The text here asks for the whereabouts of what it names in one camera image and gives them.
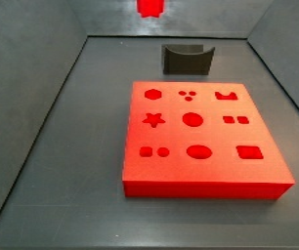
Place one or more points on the dark grey curved holder block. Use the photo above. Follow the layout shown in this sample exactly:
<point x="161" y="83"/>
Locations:
<point x="186" y="59"/>

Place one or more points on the red shape sorter board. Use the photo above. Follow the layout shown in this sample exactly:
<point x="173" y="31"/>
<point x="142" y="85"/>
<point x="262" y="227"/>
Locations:
<point x="199" y="143"/>

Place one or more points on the red star peg object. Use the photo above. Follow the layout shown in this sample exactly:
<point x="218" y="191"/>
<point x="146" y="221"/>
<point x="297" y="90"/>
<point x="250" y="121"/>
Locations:
<point x="151" y="8"/>

